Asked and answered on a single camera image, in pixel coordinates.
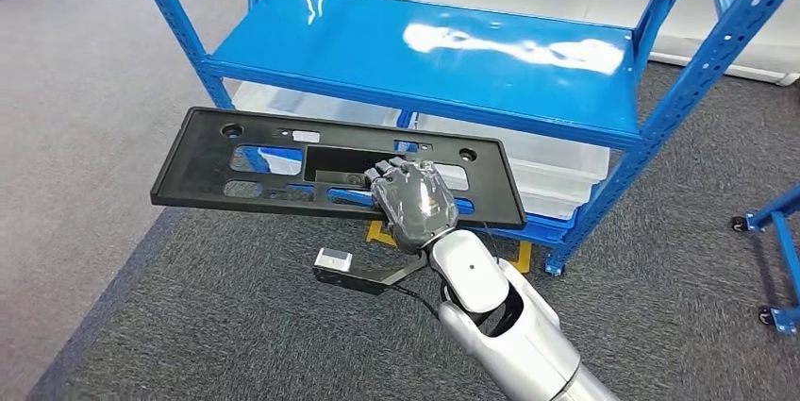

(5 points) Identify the white plastic bin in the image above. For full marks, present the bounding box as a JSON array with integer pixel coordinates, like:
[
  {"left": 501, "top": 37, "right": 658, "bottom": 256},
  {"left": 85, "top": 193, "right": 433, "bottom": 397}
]
[
  {"left": 415, "top": 115, "right": 612, "bottom": 221},
  {"left": 231, "top": 80, "right": 405, "bottom": 130}
]

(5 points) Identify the blue wheeled shelf rack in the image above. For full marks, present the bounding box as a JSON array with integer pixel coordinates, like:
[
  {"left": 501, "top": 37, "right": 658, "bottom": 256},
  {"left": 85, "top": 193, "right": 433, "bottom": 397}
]
[{"left": 731, "top": 182, "right": 800, "bottom": 336}]

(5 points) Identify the blue plastic bin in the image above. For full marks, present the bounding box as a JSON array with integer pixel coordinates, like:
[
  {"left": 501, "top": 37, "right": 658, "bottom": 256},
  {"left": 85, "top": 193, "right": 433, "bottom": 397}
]
[{"left": 481, "top": 210, "right": 579, "bottom": 248}]

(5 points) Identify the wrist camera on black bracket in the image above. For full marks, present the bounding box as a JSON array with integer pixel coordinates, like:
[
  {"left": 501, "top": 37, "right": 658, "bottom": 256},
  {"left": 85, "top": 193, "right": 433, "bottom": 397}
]
[{"left": 312, "top": 247, "right": 432, "bottom": 296}]

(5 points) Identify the blue metal shelf rack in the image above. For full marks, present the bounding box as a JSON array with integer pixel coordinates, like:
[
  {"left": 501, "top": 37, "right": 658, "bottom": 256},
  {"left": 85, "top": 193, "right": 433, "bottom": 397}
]
[{"left": 122, "top": 0, "right": 800, "bottom": 277}]

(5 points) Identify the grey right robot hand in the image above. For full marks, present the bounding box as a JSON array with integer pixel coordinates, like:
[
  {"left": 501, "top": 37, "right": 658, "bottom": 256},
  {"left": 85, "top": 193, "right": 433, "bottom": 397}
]
[{"left": 364, "top": 157, "right": 459, "bottom": 255}]

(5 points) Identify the black camera cable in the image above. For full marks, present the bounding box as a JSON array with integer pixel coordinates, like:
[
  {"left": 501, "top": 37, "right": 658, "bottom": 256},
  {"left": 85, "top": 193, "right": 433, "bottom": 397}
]
[{"left": 393, "top": 285, "right": 442, "bottom": 322}]

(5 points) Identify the black plastic plate part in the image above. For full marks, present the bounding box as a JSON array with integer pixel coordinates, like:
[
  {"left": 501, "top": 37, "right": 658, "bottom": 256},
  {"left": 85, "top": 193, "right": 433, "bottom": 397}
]
[{"left": 149, "top": 107, "right": 528, "bottom": 230}]

